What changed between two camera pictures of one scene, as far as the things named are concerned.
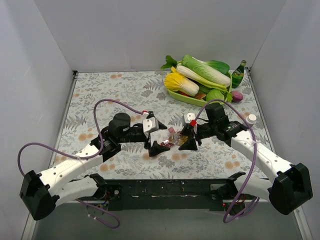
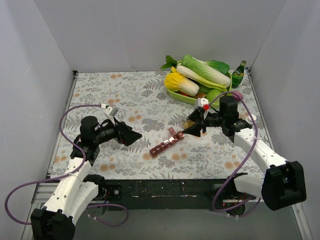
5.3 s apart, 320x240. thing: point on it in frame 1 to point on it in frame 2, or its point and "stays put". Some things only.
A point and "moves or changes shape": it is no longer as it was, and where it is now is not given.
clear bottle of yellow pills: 177,139 moves or changes shape
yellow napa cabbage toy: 176,81 stays put
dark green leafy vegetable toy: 219,66 stays put
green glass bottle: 238,75 stays put
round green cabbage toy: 214,94 stays put
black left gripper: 147,133 to 122,133
